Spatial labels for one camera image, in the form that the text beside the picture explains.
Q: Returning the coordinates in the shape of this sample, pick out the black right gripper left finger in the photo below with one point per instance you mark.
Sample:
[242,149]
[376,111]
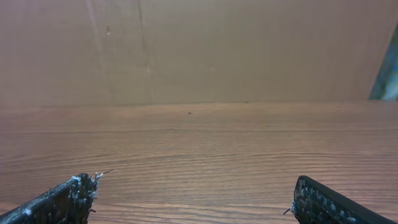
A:
[69,202]

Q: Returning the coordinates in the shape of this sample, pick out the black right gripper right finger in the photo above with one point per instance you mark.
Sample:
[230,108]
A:
[315,203]

